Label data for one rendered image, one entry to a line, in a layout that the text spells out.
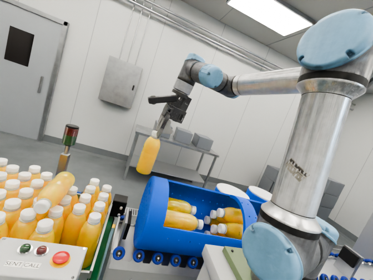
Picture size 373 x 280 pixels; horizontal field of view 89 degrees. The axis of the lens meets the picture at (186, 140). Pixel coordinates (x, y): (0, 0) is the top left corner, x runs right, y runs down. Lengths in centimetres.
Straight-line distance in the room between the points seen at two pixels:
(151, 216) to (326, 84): 62
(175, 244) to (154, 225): 12
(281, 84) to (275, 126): 463
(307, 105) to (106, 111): 393
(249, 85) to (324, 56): 32
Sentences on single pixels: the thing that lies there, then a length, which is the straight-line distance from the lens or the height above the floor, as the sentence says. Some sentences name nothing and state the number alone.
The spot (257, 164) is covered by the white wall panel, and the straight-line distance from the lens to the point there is 529.
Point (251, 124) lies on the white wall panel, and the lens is 488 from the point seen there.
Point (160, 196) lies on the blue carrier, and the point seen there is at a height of 121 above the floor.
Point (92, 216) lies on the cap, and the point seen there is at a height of 109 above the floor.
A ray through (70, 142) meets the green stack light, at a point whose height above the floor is 118.
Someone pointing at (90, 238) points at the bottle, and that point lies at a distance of 79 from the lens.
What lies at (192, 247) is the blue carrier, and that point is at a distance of 83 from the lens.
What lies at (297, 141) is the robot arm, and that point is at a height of 156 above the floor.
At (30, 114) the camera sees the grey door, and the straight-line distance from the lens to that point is 453.
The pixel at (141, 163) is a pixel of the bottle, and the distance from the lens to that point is 85.
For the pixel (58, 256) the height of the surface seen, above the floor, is 111.
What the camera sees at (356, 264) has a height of 103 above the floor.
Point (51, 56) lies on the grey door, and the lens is 436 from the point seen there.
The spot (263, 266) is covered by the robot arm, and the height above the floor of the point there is 131.
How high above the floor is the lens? 155
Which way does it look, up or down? 9 degrees down
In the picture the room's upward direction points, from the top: 20 degrees clockwise
